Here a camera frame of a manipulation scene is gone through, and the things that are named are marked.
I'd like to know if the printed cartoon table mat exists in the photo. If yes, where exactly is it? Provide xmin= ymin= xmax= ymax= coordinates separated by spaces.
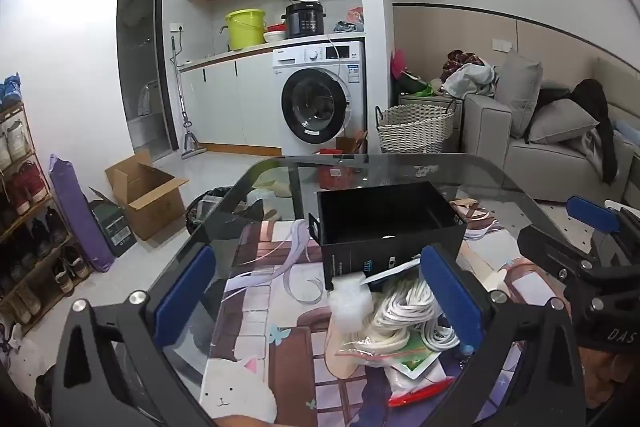
xmin=200 ymin=194 xmax=601 ymax=427

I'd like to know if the red wrapper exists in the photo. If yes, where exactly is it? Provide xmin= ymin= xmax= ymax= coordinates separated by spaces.
xmin=387 ymin=381 xmax=455 ymax=408

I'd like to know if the pile of clothes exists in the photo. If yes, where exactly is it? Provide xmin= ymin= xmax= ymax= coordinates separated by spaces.
xmin=440 ymin=49 xmax=501 ymax=98

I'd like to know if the row of shoes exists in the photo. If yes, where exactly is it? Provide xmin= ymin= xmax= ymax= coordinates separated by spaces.
xmin=0 ymin=117 xmax=91 ymax=323

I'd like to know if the black jacket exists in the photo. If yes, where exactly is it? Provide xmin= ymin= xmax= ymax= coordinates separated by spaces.
xmin=537 ymin=79 xmax=621 ymax=185

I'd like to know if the dark framed glass door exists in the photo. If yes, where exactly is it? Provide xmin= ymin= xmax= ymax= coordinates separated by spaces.
xmin=117 ymin=0 xmax=178 ymax=152

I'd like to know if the white medicine packet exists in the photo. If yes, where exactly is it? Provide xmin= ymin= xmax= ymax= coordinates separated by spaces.
xmin=382 ymin=359 xmax=451 ymax=400

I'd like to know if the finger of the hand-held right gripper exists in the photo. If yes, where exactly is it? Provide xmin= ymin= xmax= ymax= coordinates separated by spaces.
xmin=516 ymin=224 xmax=616 ymax=293
xmin=566 ymin=195 xmax=640 ymax=253

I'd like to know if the white wicker basket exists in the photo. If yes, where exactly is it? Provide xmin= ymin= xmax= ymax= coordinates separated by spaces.
xmin=375 ymin=104 xmax=463 ymax=155

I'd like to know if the pink and green item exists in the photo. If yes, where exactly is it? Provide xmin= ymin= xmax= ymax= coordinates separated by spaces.
xmin=392 ymin=49 xmax=431 ymax=95

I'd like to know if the grey sofa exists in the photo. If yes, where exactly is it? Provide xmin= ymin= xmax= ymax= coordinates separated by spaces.
xmin=462 ymin=57 xmax=640 ymax=208

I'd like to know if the grey square cushion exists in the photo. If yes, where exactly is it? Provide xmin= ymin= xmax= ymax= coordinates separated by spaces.
xmin=527 ymin=98 xmax=600 ymax=145
xmin=495 ymin=51 xmax=543 ymax=138

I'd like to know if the red box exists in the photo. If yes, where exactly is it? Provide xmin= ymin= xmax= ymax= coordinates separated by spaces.
xmin=318 ymin=148 xmax=371 ymax=190

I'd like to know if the small brown cardboard box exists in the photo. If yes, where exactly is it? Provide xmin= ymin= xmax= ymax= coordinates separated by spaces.
xmin=336 ymin=132 xmax=368 ymax=155

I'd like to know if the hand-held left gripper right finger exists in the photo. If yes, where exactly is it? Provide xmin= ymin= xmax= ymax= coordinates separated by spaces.
xmin=420 ymin=243 xmax=588 ymax=427

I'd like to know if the bag of cream rope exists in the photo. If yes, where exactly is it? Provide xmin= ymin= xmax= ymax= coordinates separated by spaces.
xmin=325 ymin=317 xmax=426 ymax=378

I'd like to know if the flat mop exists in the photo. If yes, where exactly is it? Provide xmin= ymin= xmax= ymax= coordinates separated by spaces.
xmin=170 ymin=36 xmax=207 ymax=161

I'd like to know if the white lower cabinet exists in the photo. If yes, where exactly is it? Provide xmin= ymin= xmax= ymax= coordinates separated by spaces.
xmin=177 ymin=39 xmax=281 ymax=152

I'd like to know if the blue bag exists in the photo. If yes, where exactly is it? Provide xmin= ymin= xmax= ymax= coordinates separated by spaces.
xmin=0 ymin=74 xmax=23 ymax=110

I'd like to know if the white foam piece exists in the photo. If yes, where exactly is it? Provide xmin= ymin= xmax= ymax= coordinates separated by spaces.
xmin=327 ymin=274 xmax=373 ymax=333

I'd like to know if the dark green box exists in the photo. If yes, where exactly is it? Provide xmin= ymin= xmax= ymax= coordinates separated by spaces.
xmin=89 ymin=187 xmax=137 ymax=258

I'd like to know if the open brown cardboard box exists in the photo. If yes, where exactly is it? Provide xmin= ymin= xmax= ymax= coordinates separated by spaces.
xmin=105 ymin=149 xmax=190 ymax=242

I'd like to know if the black pressure cooker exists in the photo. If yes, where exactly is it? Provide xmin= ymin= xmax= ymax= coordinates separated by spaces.
xmin=281 ymin=2 xmax=327 ymax=40

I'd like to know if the green plastic bucket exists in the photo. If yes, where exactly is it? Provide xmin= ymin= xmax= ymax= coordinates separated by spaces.
xmin=224 ymin=9 xmax=267 ymax=52

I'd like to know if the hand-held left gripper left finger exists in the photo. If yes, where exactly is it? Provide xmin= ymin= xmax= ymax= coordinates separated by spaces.
xmin=52 ymin=244 xmax=218 ymax=427

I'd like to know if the black trash bin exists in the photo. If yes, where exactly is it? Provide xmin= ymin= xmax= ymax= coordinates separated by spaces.
xmin=185 ymin=187 xmax=236 ymax=233

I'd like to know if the green medicine packet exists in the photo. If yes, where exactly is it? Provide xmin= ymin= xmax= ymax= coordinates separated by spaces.
xmin=385 ymin=342 xmax=443 ymax=380

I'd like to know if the white washing machine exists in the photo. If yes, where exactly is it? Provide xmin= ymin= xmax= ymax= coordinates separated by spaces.
xmin=272 ymin=41 xmax=367 ymax=156

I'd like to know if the bag of striped white laces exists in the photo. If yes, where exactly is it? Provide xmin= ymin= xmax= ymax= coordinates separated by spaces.
xmin=372 ymin=279 xmax=441 ymax=333

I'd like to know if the white cable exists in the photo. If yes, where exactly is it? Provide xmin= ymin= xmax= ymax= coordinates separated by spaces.
xmin=422 ymin=322 xmax=461 ymax=350

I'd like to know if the purple mat bag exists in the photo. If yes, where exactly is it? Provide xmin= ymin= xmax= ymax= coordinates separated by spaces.
xmin=48 ymin=153 xmax=116 ymax=273

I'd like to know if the black cardboard box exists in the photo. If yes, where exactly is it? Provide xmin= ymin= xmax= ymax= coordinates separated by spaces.
xmin=307 ymin=181 xmax=468 ymax=292

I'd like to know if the wooden shoe rack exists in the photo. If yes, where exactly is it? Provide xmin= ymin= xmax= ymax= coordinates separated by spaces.
xmin=0 ymin=102 xmax=93 ymax=333

